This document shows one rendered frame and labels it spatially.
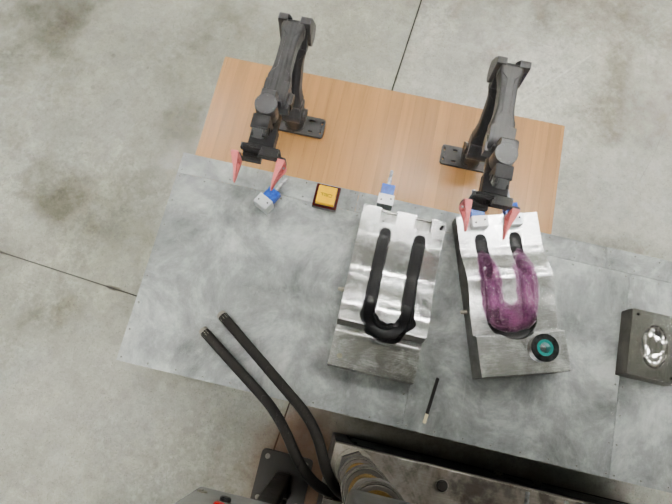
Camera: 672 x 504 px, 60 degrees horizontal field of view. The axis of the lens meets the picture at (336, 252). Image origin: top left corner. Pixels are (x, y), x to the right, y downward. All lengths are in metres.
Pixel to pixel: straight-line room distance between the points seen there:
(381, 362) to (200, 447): 1.14
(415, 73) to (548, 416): 1.85
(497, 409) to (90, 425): 1.71
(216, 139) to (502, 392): 1.22
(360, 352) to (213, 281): 0.51
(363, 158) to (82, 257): 1.48
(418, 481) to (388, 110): 1.19
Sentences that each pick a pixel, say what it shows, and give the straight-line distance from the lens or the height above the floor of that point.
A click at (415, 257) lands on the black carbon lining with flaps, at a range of 1.79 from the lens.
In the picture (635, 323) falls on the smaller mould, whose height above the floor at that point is 0.87.
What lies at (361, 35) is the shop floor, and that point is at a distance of 3.18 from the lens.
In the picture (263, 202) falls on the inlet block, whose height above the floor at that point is 0.85.
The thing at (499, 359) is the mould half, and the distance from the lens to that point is 1.76.
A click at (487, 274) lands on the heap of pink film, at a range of 1.79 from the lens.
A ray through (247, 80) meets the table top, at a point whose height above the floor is 0.80.
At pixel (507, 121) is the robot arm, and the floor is 1.23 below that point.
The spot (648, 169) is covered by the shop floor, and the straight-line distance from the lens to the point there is 3.22.
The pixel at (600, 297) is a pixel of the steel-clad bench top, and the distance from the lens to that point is 2.02.
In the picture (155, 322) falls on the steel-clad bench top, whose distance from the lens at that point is 1.88.
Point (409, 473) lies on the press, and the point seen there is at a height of 0.79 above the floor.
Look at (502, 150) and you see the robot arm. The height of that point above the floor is 1.30.
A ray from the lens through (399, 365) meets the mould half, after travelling 1.75.
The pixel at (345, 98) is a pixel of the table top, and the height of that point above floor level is 0.80.
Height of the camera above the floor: 2.59
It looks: 75 degrees down
